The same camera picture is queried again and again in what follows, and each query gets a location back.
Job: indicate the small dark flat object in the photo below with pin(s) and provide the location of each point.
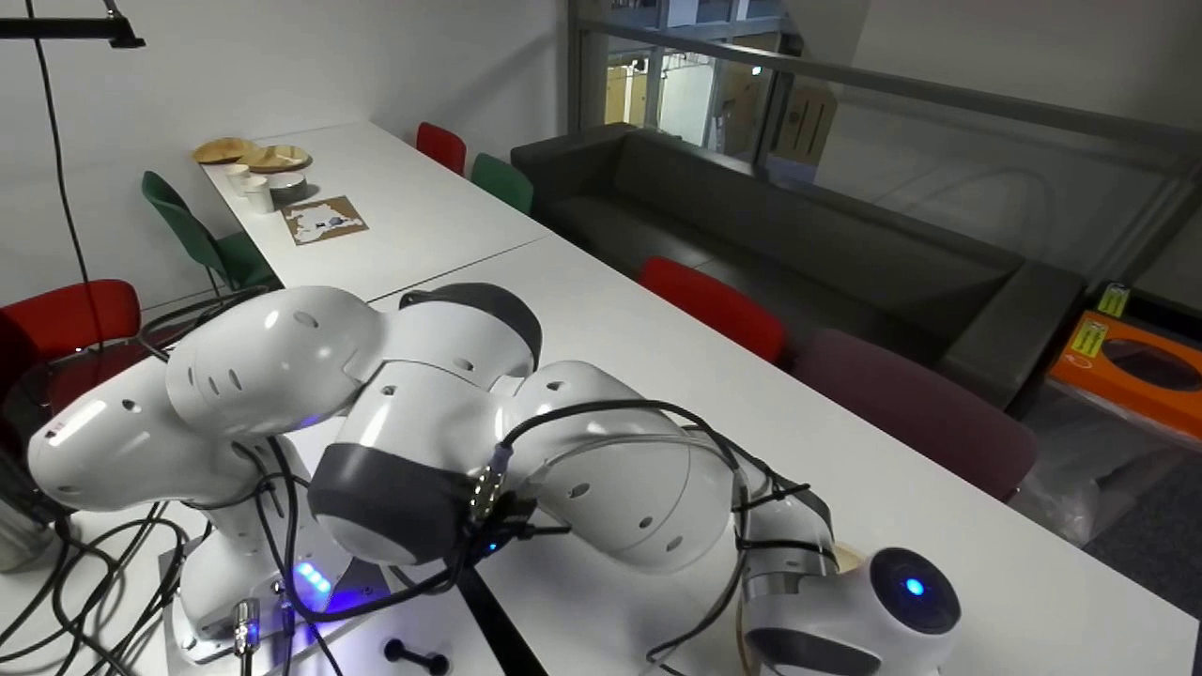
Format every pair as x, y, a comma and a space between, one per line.
291, 191

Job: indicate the yellow sign board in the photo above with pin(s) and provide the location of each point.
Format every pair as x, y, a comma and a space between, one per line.
806, 125

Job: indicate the metal and glass railing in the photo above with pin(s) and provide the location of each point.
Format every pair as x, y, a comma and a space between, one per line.
876, 82

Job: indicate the crumpled grey plastic sheet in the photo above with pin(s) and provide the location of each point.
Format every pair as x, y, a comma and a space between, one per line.
1101, 481

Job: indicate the grey metal robot base plate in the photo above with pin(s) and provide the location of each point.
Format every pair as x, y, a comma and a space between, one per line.
359, 620

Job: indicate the green chair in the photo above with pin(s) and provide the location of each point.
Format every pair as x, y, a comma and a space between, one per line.
505, 182
209, 245

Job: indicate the brown wooden plate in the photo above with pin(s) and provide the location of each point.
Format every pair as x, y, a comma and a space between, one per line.
219, 150
280, 160

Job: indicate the red chair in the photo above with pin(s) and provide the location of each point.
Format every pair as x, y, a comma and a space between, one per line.
70, 319
716, 304
439, 145

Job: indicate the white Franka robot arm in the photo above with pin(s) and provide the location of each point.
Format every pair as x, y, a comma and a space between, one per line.
603, 475

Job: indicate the orange box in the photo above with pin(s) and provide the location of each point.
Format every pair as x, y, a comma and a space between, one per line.
1126, 378

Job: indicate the black dumbbell-shaped tool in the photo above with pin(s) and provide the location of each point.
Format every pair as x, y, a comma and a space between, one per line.
415, 653

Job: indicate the white cup stack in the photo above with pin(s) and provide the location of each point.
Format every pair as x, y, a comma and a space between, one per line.
252, 187

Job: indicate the dark grey sofa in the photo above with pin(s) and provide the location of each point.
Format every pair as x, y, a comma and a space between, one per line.
801, 237

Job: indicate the black overhead bar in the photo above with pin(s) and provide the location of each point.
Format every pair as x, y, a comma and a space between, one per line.
76, 32

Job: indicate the black box with green label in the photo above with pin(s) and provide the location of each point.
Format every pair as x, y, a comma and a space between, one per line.
1111, 302

